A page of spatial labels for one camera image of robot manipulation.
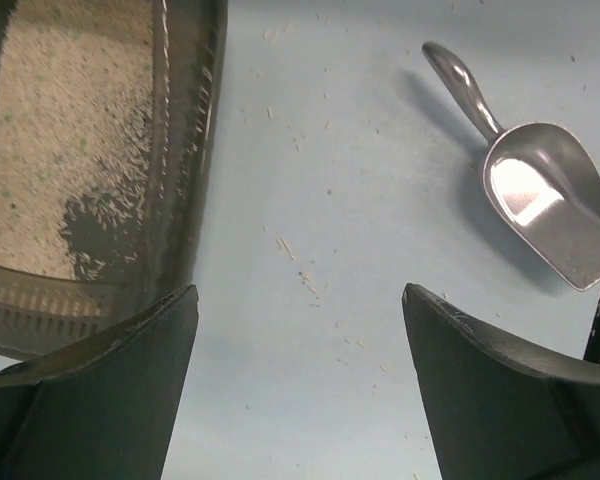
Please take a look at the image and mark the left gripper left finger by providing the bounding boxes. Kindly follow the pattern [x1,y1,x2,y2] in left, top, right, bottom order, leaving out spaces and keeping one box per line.
[0,285,199,479]

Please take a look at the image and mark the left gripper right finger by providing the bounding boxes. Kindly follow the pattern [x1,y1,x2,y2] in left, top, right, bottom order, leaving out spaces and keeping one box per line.
[402,284,600,479]

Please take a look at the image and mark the metal scoop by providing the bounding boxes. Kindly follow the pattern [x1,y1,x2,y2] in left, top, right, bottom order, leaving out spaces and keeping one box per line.
[421,41,600,291]

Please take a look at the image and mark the brown litter box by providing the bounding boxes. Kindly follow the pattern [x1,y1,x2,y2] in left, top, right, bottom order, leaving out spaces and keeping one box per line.
[0,1,228,360]

